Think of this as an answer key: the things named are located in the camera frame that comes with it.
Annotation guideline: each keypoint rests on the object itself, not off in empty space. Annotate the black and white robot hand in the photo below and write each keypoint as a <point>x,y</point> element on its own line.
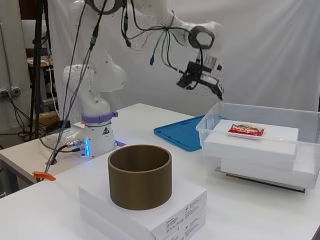
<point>200,75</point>

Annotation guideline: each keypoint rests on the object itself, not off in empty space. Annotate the blue plastic lid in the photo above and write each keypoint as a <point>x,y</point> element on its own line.
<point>180,133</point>

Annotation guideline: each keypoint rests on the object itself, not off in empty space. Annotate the red snack packet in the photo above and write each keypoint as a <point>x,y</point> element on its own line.
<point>246,130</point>

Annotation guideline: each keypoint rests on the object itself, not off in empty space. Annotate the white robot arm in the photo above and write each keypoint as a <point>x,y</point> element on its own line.
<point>96,133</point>

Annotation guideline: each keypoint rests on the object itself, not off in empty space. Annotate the white hanging sheet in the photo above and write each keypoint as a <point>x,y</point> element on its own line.
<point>266,50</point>

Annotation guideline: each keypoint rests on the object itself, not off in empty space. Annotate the white flat box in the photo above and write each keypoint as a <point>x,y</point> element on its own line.
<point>100,223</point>
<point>246,148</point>
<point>266,170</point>
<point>96,196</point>

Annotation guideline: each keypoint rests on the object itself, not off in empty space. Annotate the clear plastic box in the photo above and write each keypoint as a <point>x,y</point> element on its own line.
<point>310,133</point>

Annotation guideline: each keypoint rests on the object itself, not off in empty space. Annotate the brown round tub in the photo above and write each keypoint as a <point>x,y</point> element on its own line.
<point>140,190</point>

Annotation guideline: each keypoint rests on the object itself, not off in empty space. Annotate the black tripod stand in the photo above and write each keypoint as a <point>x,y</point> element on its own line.
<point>36,66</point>

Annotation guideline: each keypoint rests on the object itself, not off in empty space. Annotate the orange clamp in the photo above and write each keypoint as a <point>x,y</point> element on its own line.
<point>43,176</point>

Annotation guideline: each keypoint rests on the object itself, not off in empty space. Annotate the white side table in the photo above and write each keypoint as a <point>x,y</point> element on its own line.
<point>20,156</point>

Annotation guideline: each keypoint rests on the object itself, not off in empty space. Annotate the grey wall socket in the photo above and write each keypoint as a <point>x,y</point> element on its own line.
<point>13,90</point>

